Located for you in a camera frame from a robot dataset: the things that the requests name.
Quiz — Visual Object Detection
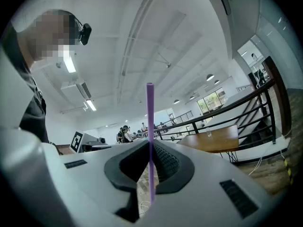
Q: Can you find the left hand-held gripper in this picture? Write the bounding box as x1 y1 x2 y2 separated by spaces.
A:
70 131 112 154

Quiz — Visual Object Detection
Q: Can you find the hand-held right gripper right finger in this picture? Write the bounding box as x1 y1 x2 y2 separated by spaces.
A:
140 140 280 227

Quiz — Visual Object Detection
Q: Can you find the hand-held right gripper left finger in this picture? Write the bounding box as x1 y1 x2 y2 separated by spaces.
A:
59 140 151 227

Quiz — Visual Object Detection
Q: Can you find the purple straw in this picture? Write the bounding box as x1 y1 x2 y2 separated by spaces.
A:
146 82 156 206

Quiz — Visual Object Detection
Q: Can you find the brown wooden table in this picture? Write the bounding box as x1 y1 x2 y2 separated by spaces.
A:
177 124 240 163

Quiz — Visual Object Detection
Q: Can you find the ceiling tube light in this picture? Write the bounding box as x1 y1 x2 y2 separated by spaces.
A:
85 99 97 112
62 51 77 73

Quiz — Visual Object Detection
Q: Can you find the person's black shirt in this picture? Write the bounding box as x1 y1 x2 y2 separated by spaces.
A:
0 22 51 144

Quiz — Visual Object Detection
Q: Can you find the ceiling air conditioner unit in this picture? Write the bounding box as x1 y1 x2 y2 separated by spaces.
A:
60 80 92 99

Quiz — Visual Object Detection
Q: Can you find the distant black railing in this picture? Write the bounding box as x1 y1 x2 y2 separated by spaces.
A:
169 110 193 125

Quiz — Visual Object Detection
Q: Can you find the large window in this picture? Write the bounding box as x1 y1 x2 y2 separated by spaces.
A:
196 87 226 114

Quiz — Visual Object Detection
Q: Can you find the black metal railing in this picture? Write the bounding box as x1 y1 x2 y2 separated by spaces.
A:
153 79 277 151

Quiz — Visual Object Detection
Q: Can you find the yellow black striped tape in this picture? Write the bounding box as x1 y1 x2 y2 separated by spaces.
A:
283 158 294 187

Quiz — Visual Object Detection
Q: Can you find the person's head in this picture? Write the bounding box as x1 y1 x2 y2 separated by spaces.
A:
18 9 82 62

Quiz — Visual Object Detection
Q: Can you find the ceiling fan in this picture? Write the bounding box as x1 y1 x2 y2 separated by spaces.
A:
157 52 183 69

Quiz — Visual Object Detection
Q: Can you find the white cable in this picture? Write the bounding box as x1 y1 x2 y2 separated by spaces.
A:
248 136 291 175

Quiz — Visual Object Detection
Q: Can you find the black head camera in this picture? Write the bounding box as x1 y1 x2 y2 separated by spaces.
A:
76 17 92 46

